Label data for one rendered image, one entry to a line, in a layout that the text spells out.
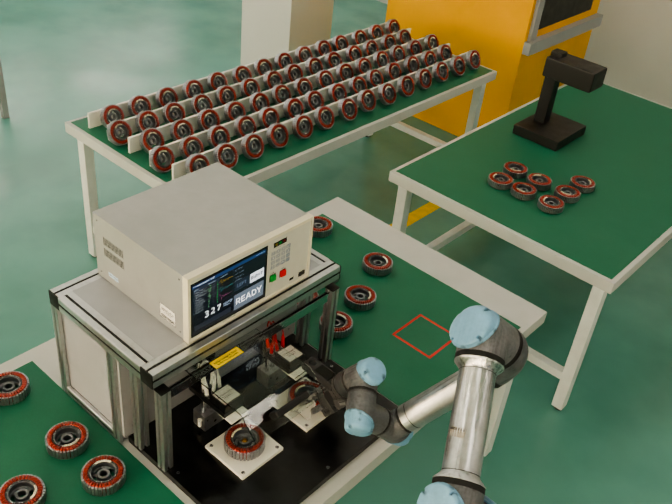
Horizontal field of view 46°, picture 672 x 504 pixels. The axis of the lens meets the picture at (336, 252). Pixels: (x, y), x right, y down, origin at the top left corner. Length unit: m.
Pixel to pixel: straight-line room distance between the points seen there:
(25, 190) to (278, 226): 2.94
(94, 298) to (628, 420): 2.45
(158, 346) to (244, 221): 0.39
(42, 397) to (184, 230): 0.70
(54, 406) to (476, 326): 1.24
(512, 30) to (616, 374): 2.37
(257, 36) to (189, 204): 4.03
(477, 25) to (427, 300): 2.93
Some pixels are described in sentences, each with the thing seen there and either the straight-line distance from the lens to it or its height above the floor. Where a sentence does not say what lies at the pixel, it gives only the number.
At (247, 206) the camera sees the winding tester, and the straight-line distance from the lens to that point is 2.19.
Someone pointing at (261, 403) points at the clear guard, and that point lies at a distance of 1.97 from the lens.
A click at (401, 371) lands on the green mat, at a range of 2.56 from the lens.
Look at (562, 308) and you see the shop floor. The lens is 4.29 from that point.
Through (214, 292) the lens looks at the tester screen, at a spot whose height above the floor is 1.24.
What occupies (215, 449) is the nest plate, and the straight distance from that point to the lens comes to 2.25.
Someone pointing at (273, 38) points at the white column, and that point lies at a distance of 6.01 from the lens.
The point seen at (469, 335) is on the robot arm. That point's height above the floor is 1.31.
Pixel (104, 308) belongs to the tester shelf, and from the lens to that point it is 2.17.
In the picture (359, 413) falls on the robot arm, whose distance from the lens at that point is 2.04.
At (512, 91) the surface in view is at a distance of 5.43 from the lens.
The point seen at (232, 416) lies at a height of 0.88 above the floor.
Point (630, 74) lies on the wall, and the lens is 7.11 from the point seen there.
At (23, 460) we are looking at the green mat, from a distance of 2.33.
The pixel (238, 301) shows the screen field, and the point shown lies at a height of 1.17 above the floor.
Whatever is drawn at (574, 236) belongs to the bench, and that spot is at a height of 0.75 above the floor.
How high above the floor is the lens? 2.48
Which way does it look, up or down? 35 degrees down
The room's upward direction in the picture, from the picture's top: 7 degrees clockwise
